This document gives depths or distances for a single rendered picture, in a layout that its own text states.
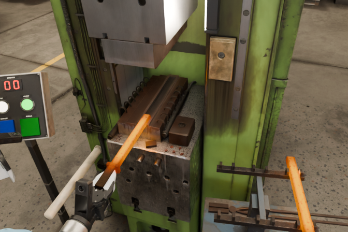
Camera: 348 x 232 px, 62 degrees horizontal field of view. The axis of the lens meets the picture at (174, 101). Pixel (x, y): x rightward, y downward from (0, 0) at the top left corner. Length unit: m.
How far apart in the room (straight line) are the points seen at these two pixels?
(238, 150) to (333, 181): 1.27
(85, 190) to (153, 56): 0.48
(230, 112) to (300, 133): 1.67
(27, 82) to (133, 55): 0.49
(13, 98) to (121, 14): 0.61
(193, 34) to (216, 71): 0.41
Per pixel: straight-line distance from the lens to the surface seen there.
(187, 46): 1.51
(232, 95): 1.18
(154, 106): 1.33
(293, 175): 1.14
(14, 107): 1.36
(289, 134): 2.79
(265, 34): 1.06
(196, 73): 1.56
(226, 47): 1.06
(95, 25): 1.07
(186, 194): 1.35
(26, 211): 2.41
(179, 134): 1.18
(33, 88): 1.33
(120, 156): 1.07
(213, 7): 1.00
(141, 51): 1.03
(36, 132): 1.34
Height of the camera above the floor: 1.77
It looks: 35 degrees down
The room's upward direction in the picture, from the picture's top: 2 degrees counter-clockwise
